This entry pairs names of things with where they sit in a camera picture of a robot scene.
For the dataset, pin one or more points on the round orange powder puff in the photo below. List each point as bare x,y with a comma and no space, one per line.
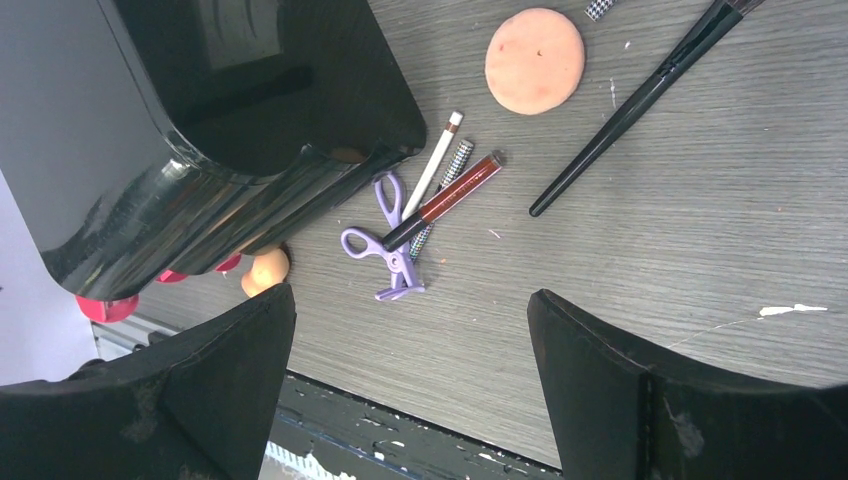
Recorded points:
534,61

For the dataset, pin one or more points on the black drawer organizer cabinet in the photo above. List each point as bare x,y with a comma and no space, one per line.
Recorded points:
139,137

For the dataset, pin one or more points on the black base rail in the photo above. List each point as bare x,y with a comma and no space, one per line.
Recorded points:
322,432

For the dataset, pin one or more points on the red lip gloss tube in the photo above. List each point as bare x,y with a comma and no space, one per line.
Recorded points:
443,201

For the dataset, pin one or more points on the black makeup brush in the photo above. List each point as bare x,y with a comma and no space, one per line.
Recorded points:
711,27

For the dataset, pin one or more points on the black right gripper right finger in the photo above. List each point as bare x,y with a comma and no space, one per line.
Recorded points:
623,407

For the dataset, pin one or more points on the orange beauty blender sponge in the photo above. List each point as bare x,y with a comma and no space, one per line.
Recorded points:
268,269

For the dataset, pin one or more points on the white makeup pencil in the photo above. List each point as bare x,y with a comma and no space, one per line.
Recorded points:
430,170

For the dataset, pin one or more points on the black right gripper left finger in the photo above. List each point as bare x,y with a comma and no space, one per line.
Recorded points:
197,405

